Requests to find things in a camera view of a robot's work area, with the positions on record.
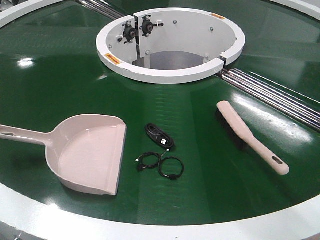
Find black cable with tag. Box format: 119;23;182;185
144;123;175;152

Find small black cable loop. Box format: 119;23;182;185
135;152;161;173

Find beige hand brush black bristles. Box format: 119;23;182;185
215;100;290;175

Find beige plastic dustpan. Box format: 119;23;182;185
0;114;127;196

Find chrome conveyor rollers right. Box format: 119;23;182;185
219;68;320;132

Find chrome conveyor rollers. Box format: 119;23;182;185
219;68;320;132
77;0;127;20

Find chrome conveyor rollers top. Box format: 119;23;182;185
77;0;127;20

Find white outer conveyor rim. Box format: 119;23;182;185
0;0;320;240

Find white inner conveyor ring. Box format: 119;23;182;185
95;7;246;85

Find black bearing mount left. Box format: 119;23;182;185
122;21;137;44

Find black bearing mount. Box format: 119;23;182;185
140;15;164;37
122;21;137;44

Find black bearing mount right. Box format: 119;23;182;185
140;15;164;37

